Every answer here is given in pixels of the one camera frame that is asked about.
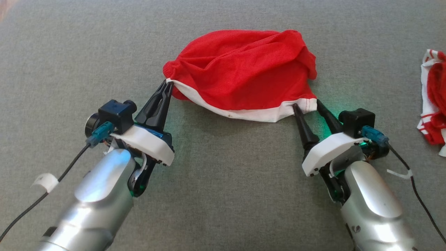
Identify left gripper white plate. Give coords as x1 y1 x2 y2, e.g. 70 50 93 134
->
111 79 175 167

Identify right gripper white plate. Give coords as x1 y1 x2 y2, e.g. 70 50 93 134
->
292 99 370 177

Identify red shorts with white stripe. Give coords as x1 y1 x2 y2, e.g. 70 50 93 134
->
163 29 318 123

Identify red jersey with white sleeves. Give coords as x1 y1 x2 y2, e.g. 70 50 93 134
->
417 49 446 157

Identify large grey sofa seat cushion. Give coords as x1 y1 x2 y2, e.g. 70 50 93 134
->
0 0 446 251

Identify right black cable teal plug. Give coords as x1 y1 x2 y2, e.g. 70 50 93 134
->
361 125 446 244

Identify black cable teal plug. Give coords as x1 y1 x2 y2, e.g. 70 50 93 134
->
0 121 116 243
361 125 446 244

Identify left black cable teal plug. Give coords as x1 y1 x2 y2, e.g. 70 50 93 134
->
0 121 116 243

